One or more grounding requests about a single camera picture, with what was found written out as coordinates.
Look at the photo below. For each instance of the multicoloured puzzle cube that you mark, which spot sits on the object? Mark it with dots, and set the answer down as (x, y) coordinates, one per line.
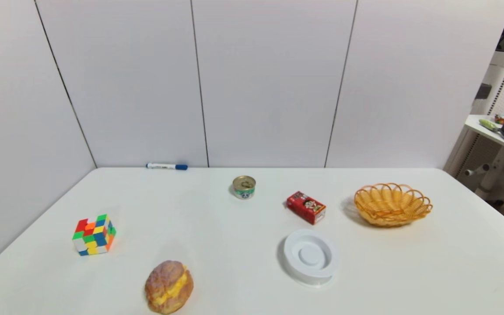
(94, 235)

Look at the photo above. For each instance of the white side table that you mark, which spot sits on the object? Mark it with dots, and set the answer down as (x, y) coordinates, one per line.
(503, 162)

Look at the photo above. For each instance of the brown cream filled bun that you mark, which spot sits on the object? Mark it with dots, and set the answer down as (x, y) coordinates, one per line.
(169, 287)

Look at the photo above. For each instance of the white perforated panel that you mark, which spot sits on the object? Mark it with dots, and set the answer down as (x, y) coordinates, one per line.
(503, 83)

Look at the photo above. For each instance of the red printed carton box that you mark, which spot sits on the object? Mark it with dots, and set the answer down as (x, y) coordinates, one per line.
(306, 207)

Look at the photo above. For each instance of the blue capped white marker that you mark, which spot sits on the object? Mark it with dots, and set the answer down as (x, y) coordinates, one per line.
(164, 166)

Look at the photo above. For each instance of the small green labelled tin can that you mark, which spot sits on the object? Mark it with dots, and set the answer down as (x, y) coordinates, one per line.
(244, 188)

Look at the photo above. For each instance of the yellow woven basket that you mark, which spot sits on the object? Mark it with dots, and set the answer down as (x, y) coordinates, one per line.
(392, 205)

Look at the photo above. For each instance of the white round plastic disc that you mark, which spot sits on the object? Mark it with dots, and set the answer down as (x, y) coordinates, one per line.
(309, 258)

